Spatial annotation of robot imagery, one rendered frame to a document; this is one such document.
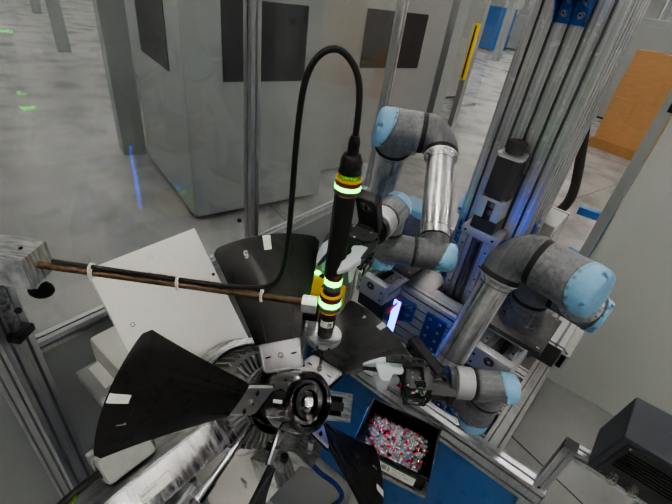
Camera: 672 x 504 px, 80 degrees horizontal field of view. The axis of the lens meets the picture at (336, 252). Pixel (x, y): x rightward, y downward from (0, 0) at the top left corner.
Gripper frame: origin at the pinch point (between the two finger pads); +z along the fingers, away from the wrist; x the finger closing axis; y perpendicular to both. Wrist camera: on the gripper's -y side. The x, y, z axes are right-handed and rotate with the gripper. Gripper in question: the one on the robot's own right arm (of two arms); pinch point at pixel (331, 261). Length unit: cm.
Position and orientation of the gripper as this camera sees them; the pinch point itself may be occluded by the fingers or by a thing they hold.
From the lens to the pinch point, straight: 71.4
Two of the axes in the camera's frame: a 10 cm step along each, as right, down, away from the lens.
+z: -4.8, 4.4, -7.6
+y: -1.2, 8.2, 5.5
